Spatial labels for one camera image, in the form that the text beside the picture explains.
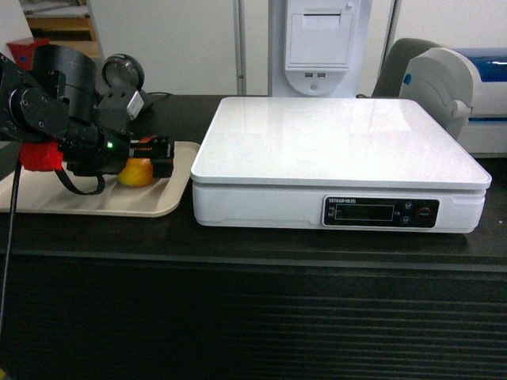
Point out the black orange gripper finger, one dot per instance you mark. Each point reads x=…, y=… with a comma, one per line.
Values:
x=158, y=151

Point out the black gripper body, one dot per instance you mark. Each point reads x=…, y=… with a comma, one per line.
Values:
x=102, y=146

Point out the red yellow mango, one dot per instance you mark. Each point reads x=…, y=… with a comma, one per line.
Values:
x=138, y=172

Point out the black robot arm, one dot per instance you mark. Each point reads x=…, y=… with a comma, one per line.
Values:
x=57, y=102

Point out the black checkout counter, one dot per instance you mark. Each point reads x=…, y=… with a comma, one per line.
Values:
x=94, y=297

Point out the white checkout scale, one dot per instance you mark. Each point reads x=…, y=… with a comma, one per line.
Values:
x=334, y=164

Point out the red wrist clamp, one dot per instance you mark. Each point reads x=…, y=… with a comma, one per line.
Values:
x=41, y=156

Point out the black barcode scanner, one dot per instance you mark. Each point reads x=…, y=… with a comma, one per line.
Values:
x=124, y=70

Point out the beige plastic tray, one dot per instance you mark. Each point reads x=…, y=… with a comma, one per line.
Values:
x=43, y=193

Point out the red fire extinguisher box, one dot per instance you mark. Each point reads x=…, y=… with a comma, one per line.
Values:
x=22, y=50

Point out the grey metal pole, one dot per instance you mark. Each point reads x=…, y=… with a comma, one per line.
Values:
x=240, y=46

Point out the white receipt printer kiosk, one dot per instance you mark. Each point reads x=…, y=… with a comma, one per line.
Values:
x=327, y=48

